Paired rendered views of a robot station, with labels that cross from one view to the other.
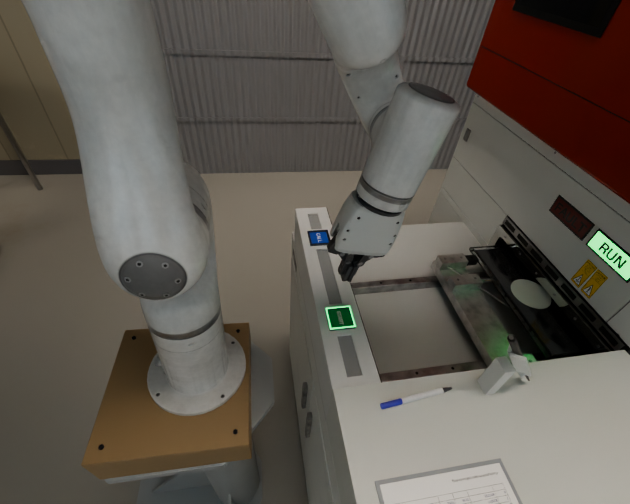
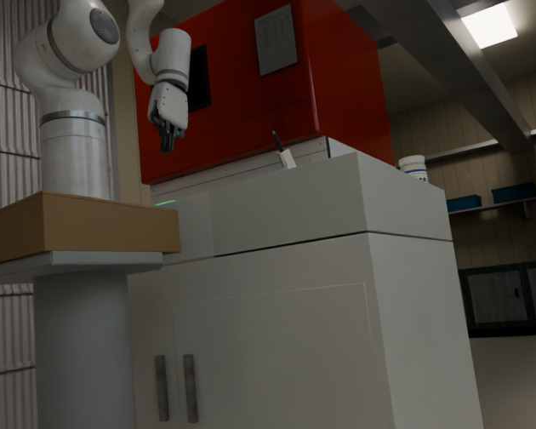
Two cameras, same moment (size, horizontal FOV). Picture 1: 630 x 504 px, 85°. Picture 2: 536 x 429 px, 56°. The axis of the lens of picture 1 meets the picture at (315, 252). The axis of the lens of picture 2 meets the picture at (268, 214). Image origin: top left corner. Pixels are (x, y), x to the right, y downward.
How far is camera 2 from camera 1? 1.18 m
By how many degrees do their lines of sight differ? 66
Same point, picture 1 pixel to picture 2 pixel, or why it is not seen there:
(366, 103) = (140, 54)
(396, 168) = (178, 56)
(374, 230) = (177, 100)
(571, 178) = (243, 172)
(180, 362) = (91, 151)
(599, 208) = (266, 169)
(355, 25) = not seen: outside the picture
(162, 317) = (82, 94)
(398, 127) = (171, 39)
